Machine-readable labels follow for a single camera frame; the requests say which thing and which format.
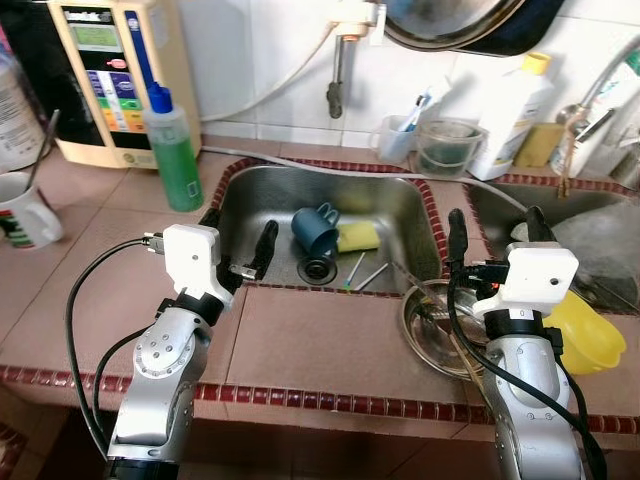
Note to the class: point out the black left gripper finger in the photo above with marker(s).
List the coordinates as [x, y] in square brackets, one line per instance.
[265, 250]
[211, 220]

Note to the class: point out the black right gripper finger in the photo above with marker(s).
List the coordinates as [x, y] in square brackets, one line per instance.
[539, 228]
[458, 240]

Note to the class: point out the blue plastic mug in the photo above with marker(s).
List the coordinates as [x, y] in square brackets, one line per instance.
[312, 232]

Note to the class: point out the steel bowl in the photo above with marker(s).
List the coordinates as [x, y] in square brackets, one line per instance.
[430, 330]

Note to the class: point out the yellow plastic bowl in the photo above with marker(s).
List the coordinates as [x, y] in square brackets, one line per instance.
[590, 335]

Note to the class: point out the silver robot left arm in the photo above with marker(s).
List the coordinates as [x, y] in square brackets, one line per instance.
[160, 390]

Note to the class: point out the steel sink basin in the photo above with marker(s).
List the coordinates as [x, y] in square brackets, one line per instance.
[495, 205]
[260, 200]

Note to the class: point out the clear plastic bag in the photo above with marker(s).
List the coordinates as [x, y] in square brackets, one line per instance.
[590, 240]

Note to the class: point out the green dish soap bottle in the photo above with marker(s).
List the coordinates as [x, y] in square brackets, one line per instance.
[175, 160]

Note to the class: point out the mustard scouring sponge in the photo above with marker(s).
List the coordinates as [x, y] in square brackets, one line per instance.
[540, 145]

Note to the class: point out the clear plastic tub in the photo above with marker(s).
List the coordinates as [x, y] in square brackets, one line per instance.
[450, 150]

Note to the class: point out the bright yellow dish sponge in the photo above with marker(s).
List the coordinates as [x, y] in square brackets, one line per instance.
[358, 236]

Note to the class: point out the clear measuring cup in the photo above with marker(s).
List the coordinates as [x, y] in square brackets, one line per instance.
[398, 145]

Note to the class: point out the steel gooseneck faucet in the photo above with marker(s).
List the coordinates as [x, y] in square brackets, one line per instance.
[572, 115]

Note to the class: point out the white detergent bottle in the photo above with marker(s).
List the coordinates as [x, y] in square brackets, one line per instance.
[515, 110]

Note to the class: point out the white bottle green cap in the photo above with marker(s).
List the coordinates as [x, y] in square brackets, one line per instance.
[620, 110]

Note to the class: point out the steel stirring spoon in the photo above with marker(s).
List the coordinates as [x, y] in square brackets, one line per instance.
[42, 150]

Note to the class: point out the beige black water ionizer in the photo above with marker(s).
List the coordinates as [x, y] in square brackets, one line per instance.
[120, 60]

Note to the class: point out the white printed mug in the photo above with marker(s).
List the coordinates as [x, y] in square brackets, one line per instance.
[25, 215]

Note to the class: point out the white jar green band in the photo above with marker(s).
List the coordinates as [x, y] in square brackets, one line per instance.
[15, 120]

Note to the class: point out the steel wok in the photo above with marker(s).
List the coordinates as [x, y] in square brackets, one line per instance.
[450, 20]

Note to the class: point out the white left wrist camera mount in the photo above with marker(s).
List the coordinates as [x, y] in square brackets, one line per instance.
[190, 260]

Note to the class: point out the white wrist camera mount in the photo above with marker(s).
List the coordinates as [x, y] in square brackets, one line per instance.
[190, 260]
[535, 275]

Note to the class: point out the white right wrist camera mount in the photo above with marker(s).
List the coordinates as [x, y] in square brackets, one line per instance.
[535, 275]

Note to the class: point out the thin white wall tube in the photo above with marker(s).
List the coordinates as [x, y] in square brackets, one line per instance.
[262, 105]

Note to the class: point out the metal wall tap pipe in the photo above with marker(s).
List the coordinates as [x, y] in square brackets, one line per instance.
[342, 75]

